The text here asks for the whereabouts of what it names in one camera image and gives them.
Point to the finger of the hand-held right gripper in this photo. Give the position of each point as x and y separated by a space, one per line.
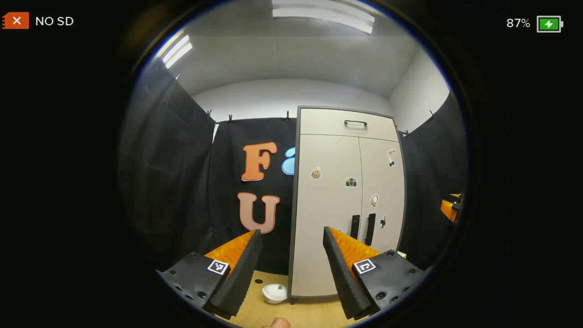
447 208

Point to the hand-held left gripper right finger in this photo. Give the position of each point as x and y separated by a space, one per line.
344 273

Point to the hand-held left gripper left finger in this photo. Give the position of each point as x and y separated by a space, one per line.
237 278

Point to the grey cabinet door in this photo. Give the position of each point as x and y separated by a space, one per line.
325 205
382 177

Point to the grey double-door shoe cabinet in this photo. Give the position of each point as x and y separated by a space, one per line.
296 182

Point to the white round bowl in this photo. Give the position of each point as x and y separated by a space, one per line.
274 293

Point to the wide ceiling light panel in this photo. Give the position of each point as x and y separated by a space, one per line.
319 13

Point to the narrow ceiling light panel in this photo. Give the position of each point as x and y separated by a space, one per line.
177 51

